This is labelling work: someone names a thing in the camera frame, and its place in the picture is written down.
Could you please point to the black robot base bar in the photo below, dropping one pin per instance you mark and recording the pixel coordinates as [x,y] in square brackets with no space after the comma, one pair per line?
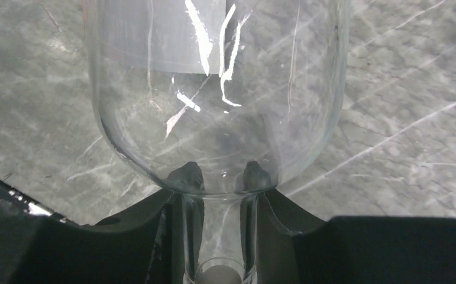
[17,209]

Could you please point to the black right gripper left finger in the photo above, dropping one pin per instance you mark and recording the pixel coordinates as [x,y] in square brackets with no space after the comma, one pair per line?
[137,245]

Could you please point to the clear round glass bottle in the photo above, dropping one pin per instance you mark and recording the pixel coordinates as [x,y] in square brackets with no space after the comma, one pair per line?
[217,101]

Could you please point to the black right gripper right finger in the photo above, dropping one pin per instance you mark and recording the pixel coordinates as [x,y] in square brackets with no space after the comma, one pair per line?
[294,246]

